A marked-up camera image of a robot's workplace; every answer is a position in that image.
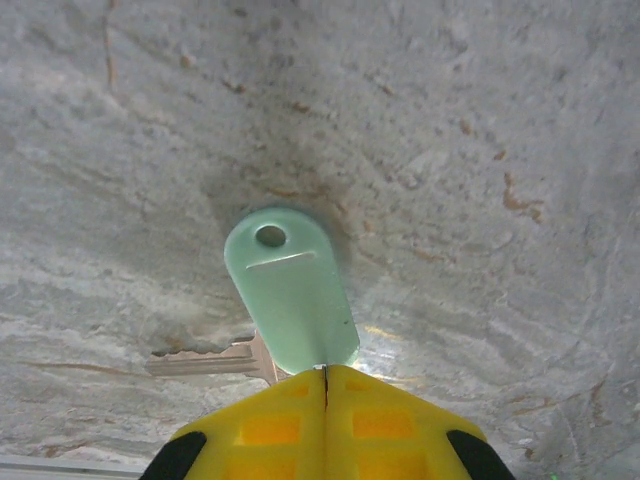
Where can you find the wide aluminium mounting rail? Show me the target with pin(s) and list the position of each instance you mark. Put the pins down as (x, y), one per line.
(50, 467)

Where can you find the silver key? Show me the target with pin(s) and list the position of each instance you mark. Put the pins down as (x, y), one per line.
(200, 362)

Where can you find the mint green key tag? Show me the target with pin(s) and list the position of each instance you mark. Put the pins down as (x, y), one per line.
(295, 300)

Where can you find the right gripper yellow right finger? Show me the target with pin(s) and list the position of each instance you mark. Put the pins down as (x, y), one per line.
(390, 440)

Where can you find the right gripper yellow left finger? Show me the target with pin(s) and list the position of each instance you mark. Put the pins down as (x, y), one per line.
(270, 440)

